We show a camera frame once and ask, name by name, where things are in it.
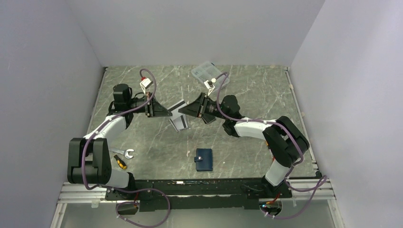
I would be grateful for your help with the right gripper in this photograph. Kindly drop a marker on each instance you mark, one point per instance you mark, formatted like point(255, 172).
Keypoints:
point(193, 109)

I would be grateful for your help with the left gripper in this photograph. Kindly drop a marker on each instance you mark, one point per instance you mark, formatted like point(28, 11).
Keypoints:
point(153, 109)

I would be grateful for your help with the silver credit card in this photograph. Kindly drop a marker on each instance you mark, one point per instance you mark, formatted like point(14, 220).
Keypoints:
point(174, 108)

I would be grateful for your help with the blue leather card holder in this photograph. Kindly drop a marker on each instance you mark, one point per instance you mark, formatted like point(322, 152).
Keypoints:
point(203, 159)

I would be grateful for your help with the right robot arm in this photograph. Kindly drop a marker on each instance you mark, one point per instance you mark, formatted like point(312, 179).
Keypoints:
point(285, 141)

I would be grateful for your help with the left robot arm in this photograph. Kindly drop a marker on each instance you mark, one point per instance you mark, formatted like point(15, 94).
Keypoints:
point(89, 160)

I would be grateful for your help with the black card stack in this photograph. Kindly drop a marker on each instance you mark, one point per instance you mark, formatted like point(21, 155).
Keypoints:
point(207, 118)

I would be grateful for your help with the silver card stack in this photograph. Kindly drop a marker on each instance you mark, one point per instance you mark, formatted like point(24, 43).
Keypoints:
point(179, 123)

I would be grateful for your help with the clear plastic organizer box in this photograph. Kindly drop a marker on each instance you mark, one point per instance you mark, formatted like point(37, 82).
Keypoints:
point(208, 70)

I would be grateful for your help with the silver wrench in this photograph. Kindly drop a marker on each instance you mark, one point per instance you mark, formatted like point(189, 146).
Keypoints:
point(126, 153)

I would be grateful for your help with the yellow black screwdriver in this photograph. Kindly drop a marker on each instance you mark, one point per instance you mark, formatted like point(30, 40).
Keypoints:
point(120, 162)

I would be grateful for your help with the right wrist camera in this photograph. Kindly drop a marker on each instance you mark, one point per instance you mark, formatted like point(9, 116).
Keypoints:
point(210, 84)

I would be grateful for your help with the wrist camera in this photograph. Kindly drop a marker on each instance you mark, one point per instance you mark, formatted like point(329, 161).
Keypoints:
point(145, 83)
point(210, 84)

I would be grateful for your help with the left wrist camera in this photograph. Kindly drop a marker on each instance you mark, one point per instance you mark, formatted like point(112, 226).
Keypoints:
point(145, 83)

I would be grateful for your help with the black base frame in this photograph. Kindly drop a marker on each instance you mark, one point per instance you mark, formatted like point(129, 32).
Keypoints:
point(153, 197)

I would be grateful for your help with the aluminium rail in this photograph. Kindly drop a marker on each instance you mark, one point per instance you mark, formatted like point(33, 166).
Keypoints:
point(72, 193)

